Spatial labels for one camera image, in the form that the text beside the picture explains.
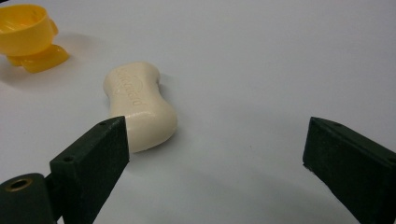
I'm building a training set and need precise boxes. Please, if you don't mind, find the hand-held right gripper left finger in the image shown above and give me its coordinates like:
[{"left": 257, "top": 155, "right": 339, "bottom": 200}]
[{"left": 49, "top": 115, "right": 131, "bottom": 224}]

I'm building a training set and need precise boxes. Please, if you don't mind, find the cream soap bar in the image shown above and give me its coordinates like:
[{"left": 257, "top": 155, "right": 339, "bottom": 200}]
[{"left": 103, "top": 61, "right": 178, "bottom": 154}]

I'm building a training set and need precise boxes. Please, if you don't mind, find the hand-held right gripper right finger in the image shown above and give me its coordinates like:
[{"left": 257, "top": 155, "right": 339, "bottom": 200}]
[{"left": 302, "top": 116, "right": 396, "bottom": 224}]

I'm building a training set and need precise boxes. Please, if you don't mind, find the yellow plastic cup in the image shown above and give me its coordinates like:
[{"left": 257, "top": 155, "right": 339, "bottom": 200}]
[{"left": 0, "top": 4, "right": 71, "bottom": 74}]

